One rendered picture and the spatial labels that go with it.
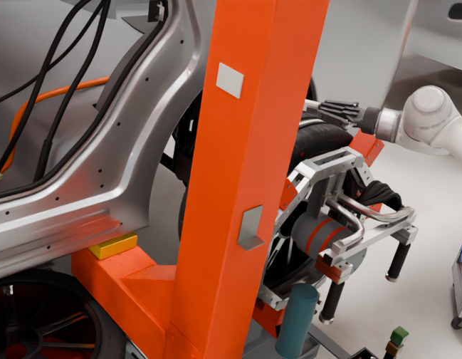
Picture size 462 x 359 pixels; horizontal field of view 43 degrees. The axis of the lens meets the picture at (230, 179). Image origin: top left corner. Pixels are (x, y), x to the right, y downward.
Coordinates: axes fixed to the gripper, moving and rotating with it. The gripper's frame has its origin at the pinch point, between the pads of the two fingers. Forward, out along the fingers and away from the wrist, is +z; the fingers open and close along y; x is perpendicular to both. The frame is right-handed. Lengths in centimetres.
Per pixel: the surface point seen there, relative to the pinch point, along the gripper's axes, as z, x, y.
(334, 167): -11.2, -16.0, -3.8
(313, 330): -10, -125, 24
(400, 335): -43, -62, -16
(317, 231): -10.6, -36.2, -10.4
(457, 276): -66, -133, 96
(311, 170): -6.2, -13.7, -11.2
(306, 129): -0.2, -9.0, 1.3
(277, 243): 2.3, -48.9, -7.8
